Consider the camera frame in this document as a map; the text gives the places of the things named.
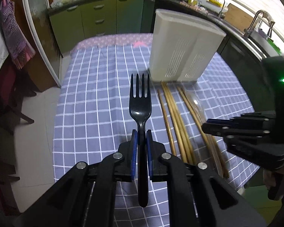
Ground wooden chopstick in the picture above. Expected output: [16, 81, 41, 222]
[176, 86, 226, 178]
[179, 86, 230, 179]
[157, 89, 176, 155]
[173, 98, 196, 165]
[161, 82, 188, 162]

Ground wooden cutting board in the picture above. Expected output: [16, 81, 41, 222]
[224, 3, 253, 33]

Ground sliding glass door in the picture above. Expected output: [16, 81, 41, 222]
[22, 0, 61, 87]

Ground blue checkered tablecloth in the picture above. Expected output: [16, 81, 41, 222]
[53, 34, 259, 226]

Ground black plastic fork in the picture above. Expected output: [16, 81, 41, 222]
[129, 74, 152, 208]

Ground purple plaid apron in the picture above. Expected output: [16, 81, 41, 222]
[0, 0, 36, 70]

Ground green kitchen cabinets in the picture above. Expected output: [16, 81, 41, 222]
[49, 0, 155, 55]

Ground white plastic utensil holder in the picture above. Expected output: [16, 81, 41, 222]
[149, 9, 226, 82]

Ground chrome sink faucet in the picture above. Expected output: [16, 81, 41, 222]
[243, 10, 275, 38]

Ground clear plastic spoon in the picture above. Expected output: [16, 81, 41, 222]
[184, 91, 224, 178]

